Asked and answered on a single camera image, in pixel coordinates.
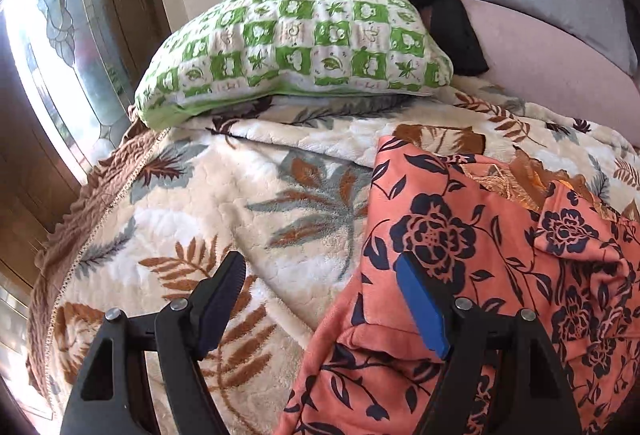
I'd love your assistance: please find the pink bed sheet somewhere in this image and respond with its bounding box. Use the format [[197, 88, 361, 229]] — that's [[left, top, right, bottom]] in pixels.
[[463, 0, 639, 144]]

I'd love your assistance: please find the stained glass window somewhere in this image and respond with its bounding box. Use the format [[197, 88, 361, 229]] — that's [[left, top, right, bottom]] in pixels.
[[1, 0, 134, 184]]

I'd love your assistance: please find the green white checkered pillow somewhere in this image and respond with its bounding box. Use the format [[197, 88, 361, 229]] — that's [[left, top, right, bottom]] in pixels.
[[134, 0, 454, 130]]

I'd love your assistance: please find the orange floral garment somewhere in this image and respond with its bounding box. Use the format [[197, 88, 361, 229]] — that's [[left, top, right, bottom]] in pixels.
[[277, 137, 639, 434]]

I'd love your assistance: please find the beige leaf-print plush blanket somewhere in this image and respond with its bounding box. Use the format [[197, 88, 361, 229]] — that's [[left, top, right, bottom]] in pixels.
[[27, 77, 639, 434]]

